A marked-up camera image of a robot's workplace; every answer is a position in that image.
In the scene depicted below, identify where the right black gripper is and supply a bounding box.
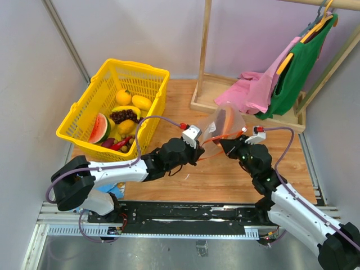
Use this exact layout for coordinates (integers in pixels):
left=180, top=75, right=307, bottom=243
left=220, top=134, right=258, bottom=178

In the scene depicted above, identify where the clear zip top bag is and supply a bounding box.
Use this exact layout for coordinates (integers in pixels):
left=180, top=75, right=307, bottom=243
left=198, top=102, right=247, bottom=161

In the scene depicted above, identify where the yellow pear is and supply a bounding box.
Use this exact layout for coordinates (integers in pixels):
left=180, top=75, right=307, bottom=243
left=117, top=119, right=137, bottom=135

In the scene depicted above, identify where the watermelon slice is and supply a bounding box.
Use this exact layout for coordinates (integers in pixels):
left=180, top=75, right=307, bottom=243
left=88, top=113, right=111, bottom=144

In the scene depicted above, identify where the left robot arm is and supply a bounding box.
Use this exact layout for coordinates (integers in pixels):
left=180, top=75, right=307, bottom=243
left=50, top=138, right=205, bottom=223

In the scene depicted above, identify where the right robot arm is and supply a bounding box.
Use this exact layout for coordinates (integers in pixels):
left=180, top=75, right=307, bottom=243
left=220, top=135, right=359, bottom=269

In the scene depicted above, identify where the brown longan bunch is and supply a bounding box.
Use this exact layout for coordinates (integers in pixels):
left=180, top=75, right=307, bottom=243
left=114, top=135, right=134, bottom=153

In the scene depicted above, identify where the pink shirt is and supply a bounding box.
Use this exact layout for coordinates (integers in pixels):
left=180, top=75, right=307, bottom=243
left=214, top=37, right=301, bottom=115

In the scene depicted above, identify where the yellow mango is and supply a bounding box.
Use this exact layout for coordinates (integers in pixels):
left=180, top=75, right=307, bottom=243
left=132, top=95, right=152, bottom=111

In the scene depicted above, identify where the wooden clothes rack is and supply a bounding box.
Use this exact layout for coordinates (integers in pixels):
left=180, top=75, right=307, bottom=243
left=190, top=1, right=359, bottom=133

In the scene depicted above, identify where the red chili pepper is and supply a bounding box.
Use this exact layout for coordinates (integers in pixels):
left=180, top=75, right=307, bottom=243
left=110, top=137, right=132, bottom=151

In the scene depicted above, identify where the blue patterned cloth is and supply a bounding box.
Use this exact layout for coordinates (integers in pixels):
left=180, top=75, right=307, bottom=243
left=108, top=183, right=125, bottom=199

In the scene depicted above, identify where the dark red grape bunch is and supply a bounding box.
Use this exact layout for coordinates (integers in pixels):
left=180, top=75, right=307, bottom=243
left=110, top=109, right=143, bottom=124

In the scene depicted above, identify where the yellow banana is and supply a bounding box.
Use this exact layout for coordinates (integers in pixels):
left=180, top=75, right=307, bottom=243
left=111, top=105, right=141, bottom=119

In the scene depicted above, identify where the green shirt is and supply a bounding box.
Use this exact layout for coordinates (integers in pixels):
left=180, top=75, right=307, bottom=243
left=255, top=14, right=338, bottom=120

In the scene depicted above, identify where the orange fruit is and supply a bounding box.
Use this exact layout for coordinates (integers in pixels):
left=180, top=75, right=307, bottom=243
left=115, top=89, right=132, bottom=106

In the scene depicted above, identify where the yellow plastic basket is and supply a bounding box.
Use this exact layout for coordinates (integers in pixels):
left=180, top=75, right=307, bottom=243
left=56, top=58, right=170, bottom=161

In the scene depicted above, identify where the grey hanger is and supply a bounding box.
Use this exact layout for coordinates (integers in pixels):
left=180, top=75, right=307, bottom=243
left=298, top=0, right=332, bottom=37

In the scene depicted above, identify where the yellow hanger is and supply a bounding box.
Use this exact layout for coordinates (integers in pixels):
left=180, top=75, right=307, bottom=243
left=276, top=12, right=334, bottom=75

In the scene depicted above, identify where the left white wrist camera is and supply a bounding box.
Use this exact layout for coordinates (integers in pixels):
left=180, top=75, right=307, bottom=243
left=182, top=125, right=202, bottom=149

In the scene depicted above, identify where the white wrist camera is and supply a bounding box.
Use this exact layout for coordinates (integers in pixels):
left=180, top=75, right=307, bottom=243
left=182, top=125, right=202, bottom=149
left=245, top=126, right=266, bottom=145

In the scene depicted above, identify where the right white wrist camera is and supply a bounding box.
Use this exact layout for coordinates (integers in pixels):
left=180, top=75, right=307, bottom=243
left=245, top=126, right=266, bottom=145

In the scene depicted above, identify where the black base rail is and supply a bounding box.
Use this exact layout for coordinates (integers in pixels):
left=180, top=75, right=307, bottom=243
left=86, top=201, right=283, bottom=245

